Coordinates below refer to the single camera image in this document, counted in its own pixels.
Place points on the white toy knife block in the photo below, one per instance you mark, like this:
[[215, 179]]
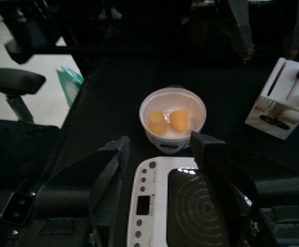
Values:
[[277, 106]]

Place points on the grey metal frame leg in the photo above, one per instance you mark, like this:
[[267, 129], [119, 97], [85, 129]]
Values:
[[242, 29]]

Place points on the round orange toy food slice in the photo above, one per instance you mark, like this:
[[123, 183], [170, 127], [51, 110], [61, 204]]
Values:
[[158, 123]]

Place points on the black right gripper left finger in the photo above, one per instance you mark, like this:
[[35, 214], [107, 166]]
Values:
[[97, 180]]

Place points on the oval orange toy food piece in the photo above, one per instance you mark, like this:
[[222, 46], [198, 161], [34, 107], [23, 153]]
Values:
[[181, 120]]

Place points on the black chair base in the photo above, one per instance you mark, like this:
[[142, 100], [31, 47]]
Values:
[[26, 35]]

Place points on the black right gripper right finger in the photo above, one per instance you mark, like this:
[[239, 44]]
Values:
[[238, 180]]

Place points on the teal paper bag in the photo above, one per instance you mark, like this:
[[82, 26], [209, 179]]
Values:
[[70, 84]]

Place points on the white toy induction cooktop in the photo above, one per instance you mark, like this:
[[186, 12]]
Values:
[[157, 205]]

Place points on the white toy pot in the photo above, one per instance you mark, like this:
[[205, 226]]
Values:
[[171, 128]]

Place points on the black office chair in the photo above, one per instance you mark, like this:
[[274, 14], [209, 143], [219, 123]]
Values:
[[10, 96]]

